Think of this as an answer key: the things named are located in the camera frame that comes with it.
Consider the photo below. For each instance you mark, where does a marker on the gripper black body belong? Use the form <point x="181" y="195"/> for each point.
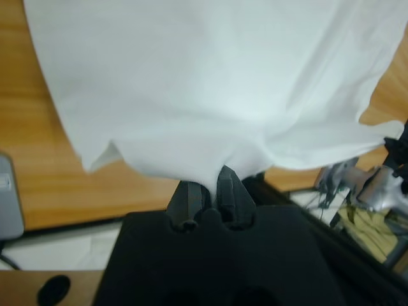
<point x="400" y="153"/>

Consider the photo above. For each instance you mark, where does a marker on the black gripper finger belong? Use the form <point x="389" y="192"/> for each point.
<point x="189" y="201"/>
<point x="234" y="201"/>

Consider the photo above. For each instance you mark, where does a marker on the white t-shirt with black print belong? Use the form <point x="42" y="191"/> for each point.
<point x="191" y="79"/>

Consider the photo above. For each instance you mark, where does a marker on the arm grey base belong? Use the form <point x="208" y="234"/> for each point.
<point x="11" y="207"/>

